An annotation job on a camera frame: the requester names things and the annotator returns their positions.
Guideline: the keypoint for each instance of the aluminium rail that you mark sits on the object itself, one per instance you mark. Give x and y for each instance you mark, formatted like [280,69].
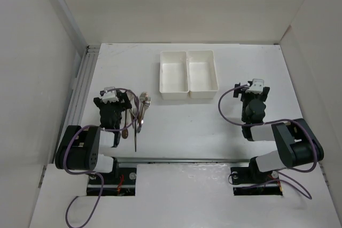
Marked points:
[169,160]
[80,89]

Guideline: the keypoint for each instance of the silver fork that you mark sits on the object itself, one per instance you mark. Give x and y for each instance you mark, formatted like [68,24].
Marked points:
[142,97]

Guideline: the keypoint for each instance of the white right plastic container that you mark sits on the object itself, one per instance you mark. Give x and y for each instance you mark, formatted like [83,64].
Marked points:
[203,82]

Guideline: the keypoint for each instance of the aluminium rail left side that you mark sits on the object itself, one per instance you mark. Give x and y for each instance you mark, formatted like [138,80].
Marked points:
[80,89]

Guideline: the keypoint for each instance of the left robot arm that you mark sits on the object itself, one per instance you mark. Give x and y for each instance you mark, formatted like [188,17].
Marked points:
[78,151]

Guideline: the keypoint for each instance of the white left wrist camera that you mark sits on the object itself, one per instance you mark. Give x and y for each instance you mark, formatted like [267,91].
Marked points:
[108,95]

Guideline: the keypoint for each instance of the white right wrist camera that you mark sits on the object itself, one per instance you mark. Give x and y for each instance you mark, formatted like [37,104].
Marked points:
[256,86]

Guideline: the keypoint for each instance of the brown wooden spoon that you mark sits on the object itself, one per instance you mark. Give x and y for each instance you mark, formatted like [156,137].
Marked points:
[125,132]

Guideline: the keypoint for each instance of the black metal fork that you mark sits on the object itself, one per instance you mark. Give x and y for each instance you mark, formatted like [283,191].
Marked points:
[135,114]

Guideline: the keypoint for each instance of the white left plastic container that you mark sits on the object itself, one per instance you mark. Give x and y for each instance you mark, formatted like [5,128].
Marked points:
[173,83]

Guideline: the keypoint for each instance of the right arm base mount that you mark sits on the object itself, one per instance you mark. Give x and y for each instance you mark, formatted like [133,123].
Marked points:
[247,183]

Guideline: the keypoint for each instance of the copper fork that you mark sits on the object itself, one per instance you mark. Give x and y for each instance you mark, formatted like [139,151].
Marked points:
[145,105]

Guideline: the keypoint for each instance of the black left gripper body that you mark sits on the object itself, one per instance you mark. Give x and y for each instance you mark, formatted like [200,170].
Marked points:
[118,107]

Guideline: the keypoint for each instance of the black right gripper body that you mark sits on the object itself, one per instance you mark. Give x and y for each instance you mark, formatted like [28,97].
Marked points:
[246,98]

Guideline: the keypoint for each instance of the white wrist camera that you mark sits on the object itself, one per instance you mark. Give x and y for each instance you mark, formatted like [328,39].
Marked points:
[108,95]
[256,86]

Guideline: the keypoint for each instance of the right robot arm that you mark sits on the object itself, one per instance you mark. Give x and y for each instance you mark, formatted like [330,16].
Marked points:
[295,142]

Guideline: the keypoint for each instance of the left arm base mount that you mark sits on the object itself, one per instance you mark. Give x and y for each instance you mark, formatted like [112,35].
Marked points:
[121,181]

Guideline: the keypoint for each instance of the aluminium rail front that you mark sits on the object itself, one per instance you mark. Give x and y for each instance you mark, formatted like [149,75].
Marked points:
[169,160]

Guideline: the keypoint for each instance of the white plastic container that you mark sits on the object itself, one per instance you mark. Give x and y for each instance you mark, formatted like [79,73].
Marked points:
[173,83]
[203,82]

